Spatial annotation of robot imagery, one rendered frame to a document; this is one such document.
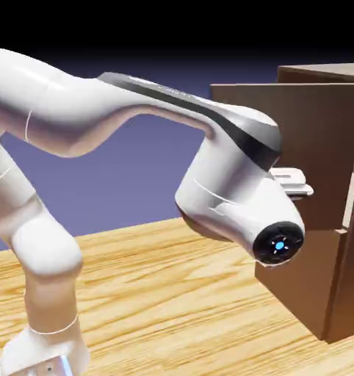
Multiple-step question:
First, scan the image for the brown wooden cabinet door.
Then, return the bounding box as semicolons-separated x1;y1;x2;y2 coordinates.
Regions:
210;83;354;234
254;228;347;341

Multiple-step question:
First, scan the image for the pale cabinet door handle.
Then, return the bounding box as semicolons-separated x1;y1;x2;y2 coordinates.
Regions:
342;172;354;231

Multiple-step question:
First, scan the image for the brown wooden cabinet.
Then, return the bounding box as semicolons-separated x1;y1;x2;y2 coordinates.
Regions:
210;62;354;344

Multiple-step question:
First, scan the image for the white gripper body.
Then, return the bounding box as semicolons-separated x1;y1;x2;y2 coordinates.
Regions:
268;167;315;198

